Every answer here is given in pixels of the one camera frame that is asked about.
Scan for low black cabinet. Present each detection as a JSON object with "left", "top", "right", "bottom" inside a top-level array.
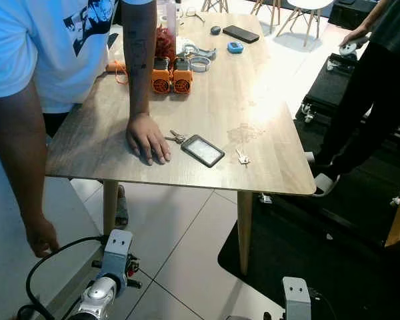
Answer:
[{"left": 330, "top": 0, "right": 381, "bottom": 31}]

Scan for orange and black device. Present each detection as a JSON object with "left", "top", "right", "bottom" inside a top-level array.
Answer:
[
  {"left": 151, "top": 59, "right": 173, "bottom": 94},
  {"left": 172, "top": 58, "right": 193, "bottom": 94}
]

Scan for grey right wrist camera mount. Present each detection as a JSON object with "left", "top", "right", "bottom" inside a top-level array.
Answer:
[{"left": 282, "top": 277, "right": 311, "bottom": 320}]

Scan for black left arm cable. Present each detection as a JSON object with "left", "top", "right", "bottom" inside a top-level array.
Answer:
[{"left": 17, "top": 235, "right": 109, "bottom": 320}]

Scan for left hand of white-shirted person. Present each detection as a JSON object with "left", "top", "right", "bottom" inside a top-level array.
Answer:
[{"left": 125, "top": 113, "right": 172, "bottom": 166}]

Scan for white chair with wooden legs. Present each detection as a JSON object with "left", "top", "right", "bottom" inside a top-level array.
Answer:
[
  {"left": 275, "top": 0, "right": 329, "bottom": 38},
  {"left": 201, "top": 0, "right": 229, "bottom": 14},
  {"left": 250, "top": 0, "right": 281, "bottom": 27}
]

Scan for right hand of white-shirted person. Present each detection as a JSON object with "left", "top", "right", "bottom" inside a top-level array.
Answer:
[{"left": 25, "top": 214, "right": 61, "bottom": 259}]

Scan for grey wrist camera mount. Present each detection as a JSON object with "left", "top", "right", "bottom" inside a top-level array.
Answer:
[
  {"left": 102, "top": 230, "right": 133, "bottom": 295},
  {"left": 282, "top": 277, "right": 311, "bottom": 320}
]

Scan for grey metal tool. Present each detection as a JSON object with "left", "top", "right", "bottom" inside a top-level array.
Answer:
[{"left": 180, "top": 41, "right": 217, "bottom": 61}]

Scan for black floor mat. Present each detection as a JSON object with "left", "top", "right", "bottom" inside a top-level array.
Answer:
[{"left": 218, "top": 120, "right": 400, "bottom": 320}]

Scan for loose silver keys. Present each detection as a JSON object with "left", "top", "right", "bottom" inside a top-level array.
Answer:
[{"left": 165, "top": 130, "right": 186, "bottom": 145}]

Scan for black wheeled case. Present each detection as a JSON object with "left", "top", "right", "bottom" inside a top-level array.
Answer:
[{"left": 300, "top": 53, "right": 367, "bottom": 125}]

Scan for black card holder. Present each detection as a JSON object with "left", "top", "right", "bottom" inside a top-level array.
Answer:
[{"left": 181, "top": 135, "right": 225, "bottom": 168}]

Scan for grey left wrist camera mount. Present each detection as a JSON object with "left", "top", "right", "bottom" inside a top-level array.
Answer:
[{"left": 102, "top": 230, "right": 133, "bottom": 295}]

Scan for white tape ring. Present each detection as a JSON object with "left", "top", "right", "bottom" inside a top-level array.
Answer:
[{"left": 189, "top": 57, "right": 212, "bottom": 73}]

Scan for hand of black-clothed person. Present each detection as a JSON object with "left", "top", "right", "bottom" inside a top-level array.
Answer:
[{"left": 349, "top": 25, "right": 376, "bottom": 47}]

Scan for person in black clothes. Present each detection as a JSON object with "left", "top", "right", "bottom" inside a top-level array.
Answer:
[{"left": 305, "top": 0, "right": 400, "bottom": 197}]

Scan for grey handheld controller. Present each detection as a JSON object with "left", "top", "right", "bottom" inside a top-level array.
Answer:
[{"left": 328, "top": 40, "right": 371, "bottom": 71}]

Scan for light wooden table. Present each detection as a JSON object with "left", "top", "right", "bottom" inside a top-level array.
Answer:
[{"left": 45, "top": 12, "right": 317, "bottom": 275}]

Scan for brown cardboard tube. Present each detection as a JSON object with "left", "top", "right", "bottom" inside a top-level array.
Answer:
[{"left": 107, "top": 61, "right": 129, "bottom": 73}]

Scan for grey sandal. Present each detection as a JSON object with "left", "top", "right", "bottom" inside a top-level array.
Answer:
[{"left": 114, "top": 185, "right": 129, "bottom": 230}]

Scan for person in white t-shirt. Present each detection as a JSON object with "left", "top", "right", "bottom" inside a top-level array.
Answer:
[{"left": 0, "top": 0, "right": 155, "bottom": 138}]

